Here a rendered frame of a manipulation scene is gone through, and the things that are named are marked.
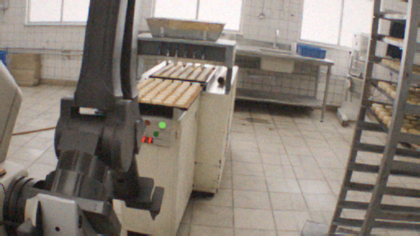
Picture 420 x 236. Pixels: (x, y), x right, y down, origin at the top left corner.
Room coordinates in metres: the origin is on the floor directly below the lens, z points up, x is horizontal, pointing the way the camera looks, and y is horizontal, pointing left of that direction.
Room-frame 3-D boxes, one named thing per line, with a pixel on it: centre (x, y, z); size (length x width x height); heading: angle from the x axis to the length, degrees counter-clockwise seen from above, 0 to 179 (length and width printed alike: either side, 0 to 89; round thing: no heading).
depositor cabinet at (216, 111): (3.21, 0.19, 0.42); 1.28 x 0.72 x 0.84; 175
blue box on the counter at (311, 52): (5.39, -1.37, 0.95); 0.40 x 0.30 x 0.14; 93
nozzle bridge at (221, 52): (2.73, 0.23, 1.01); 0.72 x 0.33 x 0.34; 85
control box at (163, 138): (1.87, 0.31, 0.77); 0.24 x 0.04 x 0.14; 85
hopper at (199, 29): (2.73, 0.23, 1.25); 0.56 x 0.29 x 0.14; 85
